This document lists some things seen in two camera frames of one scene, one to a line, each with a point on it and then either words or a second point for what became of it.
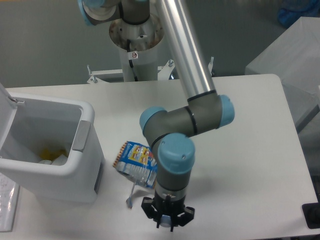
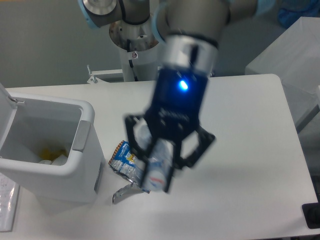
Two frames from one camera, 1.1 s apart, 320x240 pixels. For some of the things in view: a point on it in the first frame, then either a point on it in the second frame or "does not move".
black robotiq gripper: (162, 207) → (173, 112)
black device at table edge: (311, 213) does not move
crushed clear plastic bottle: (165, 221) → (159, 159)
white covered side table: (295, 59) does not move
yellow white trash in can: (56, 158) does not move
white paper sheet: (9, 196) does not move
